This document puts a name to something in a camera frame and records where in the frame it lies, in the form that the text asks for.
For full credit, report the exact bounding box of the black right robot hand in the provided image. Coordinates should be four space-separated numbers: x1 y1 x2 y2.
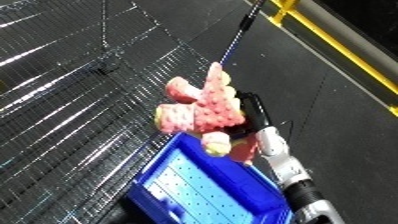
225 92 276 143

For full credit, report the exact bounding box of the pink spotted soft toy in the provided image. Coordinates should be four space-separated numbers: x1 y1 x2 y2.
152 62 263 167

